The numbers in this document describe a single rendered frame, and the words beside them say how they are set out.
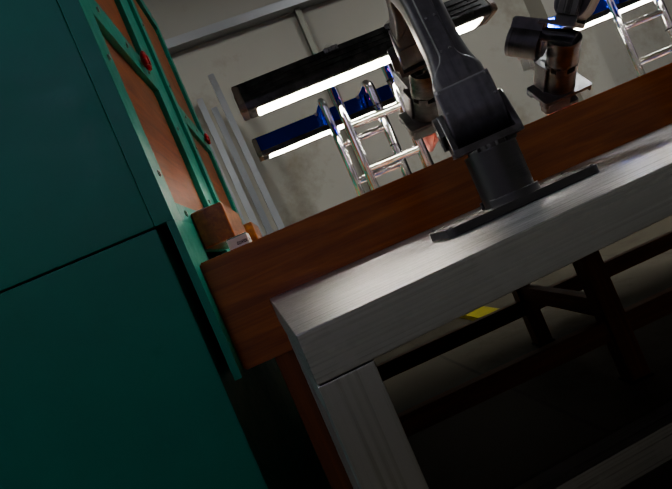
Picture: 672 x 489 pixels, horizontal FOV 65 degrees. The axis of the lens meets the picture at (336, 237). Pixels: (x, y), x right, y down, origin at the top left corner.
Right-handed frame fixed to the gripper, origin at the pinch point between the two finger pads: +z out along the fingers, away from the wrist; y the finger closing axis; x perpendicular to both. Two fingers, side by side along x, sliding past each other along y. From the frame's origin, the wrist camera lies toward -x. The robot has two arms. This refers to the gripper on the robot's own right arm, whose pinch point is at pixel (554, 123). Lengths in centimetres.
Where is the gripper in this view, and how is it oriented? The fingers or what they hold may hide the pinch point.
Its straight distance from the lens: 119.9
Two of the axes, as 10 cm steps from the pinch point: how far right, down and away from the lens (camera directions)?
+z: 2.1, 6.2, 7.5
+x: 3.6, 6.7, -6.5
